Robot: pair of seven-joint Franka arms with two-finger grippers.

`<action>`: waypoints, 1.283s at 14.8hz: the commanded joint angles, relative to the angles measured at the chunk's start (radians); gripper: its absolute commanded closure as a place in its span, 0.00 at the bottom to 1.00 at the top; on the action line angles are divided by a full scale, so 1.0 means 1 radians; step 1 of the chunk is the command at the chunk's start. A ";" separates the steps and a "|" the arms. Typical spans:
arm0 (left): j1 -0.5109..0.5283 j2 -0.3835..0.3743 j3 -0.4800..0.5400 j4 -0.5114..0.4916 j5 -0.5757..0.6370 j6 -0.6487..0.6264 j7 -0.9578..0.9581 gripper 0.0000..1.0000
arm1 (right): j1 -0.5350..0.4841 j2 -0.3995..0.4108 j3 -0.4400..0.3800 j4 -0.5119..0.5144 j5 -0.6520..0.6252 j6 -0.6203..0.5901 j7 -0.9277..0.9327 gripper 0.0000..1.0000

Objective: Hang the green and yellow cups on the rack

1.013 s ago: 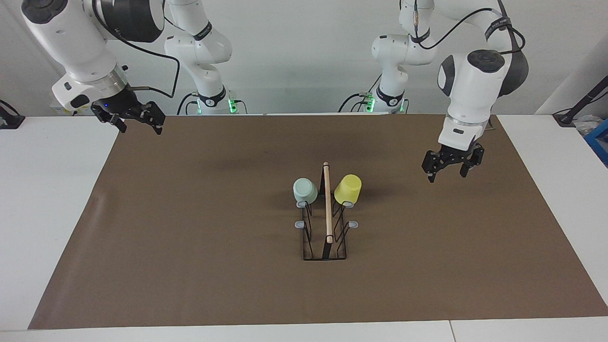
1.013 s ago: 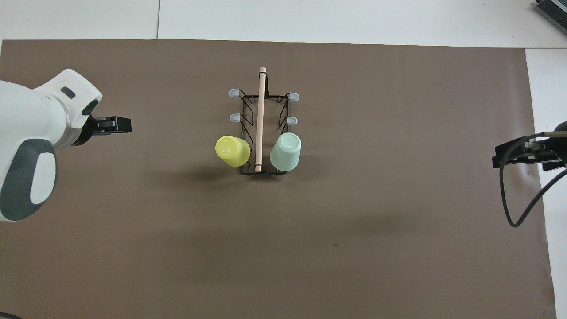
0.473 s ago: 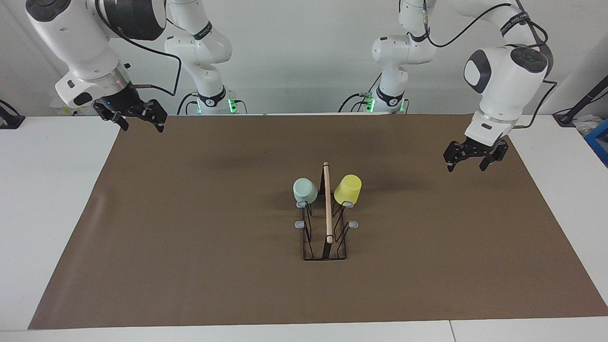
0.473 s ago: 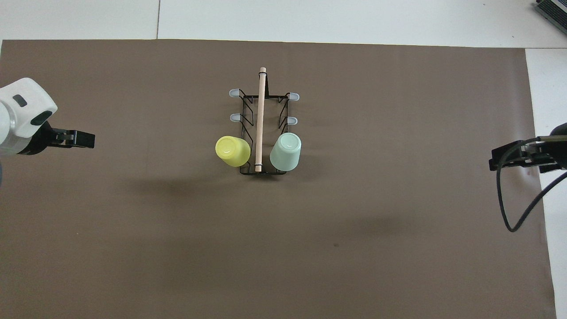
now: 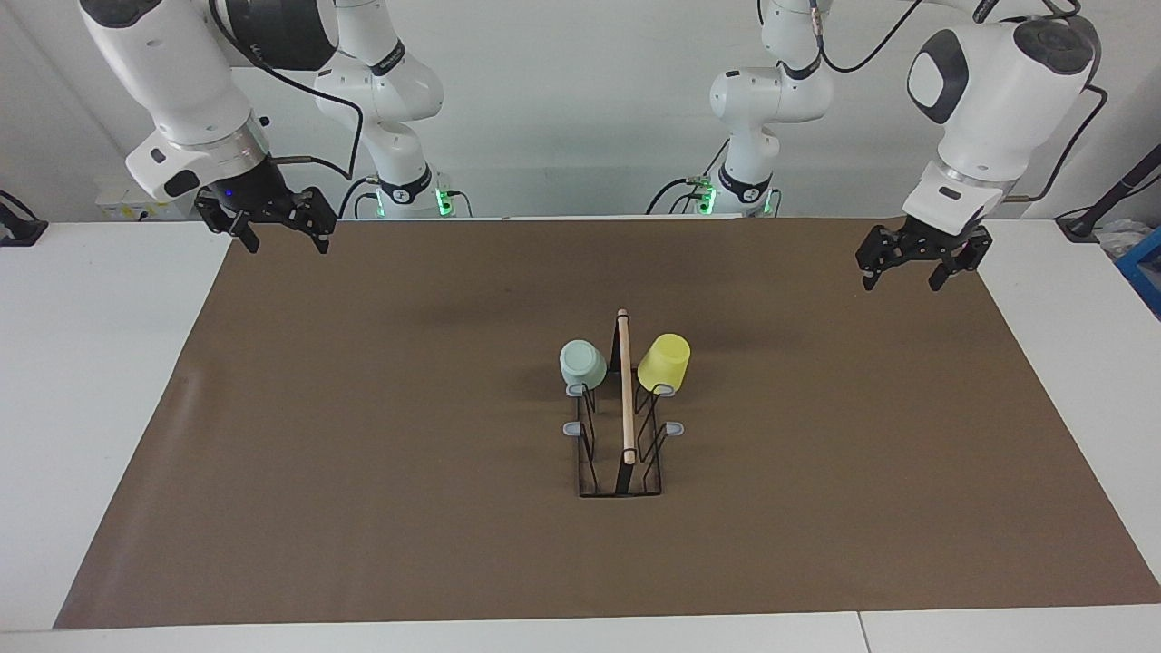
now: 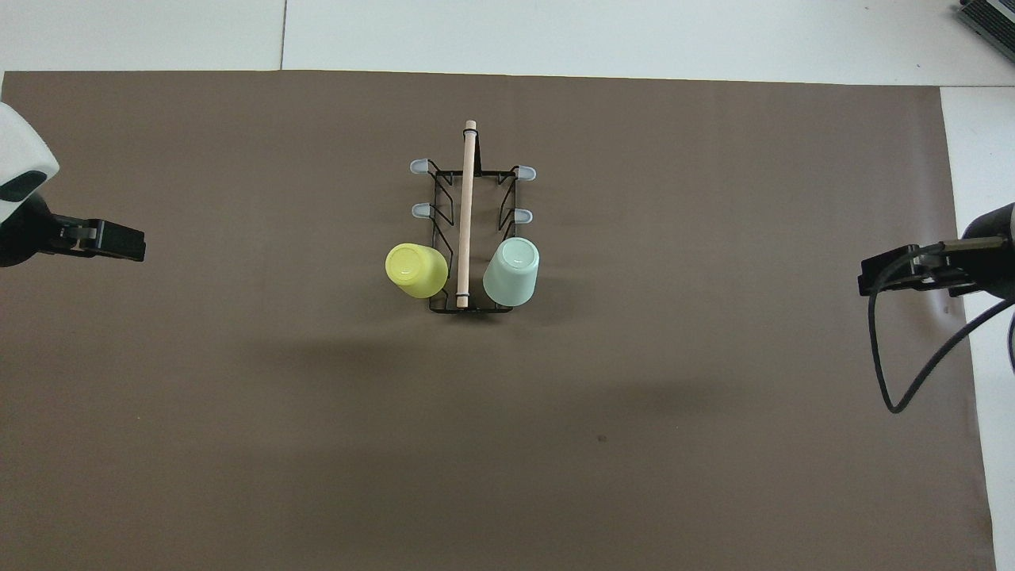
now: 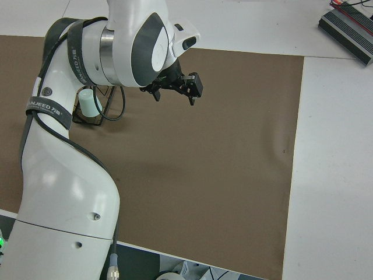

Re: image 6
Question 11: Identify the yellow plastic cup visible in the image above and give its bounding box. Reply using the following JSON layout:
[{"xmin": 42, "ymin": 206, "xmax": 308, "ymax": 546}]
[{"xmin": 385, "ymin": 243, "xmax": 450, "ymax": 299}]

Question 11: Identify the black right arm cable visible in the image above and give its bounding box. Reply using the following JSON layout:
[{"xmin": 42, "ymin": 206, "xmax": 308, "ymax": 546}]
[{"xmin": 868, "ymin": 238, "xmax": 1015, "ymax": 416}]

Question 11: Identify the pale green plastic cup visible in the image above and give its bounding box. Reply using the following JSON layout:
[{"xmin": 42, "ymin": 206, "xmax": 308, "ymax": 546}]
[{"xmin": 482, "ymin": 236, "xmax": 541, "ymax": 307}]

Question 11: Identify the grey ribbed device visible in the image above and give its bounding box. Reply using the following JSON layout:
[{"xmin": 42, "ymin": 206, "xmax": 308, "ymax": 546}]
[{"xmin": 956, "ymin": 0, "xmax": 1015, "ymax": 41}]

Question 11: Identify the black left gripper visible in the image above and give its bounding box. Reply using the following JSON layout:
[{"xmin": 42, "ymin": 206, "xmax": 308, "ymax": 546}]
[{"xmin": 0, "ymin": 194, "xmax": 147, "ymax": 268}]

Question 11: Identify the black wire cup rack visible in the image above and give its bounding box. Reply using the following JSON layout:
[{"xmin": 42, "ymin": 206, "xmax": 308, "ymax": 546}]
[{"xmin": 408, "ymin": 119, "xmax": 538, "ymax": 315}]

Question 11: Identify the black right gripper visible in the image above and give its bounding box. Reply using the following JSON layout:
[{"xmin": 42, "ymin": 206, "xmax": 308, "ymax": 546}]
[{"xmin": 857, "ymin": 202, "xmax": 1015, "ymax": 300}]

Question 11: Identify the brown table mat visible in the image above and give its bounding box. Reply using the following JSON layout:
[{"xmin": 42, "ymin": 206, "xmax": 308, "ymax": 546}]
[{"xmin": 0, "ymin": 70, "xmax": 997, "ymax": 571}]

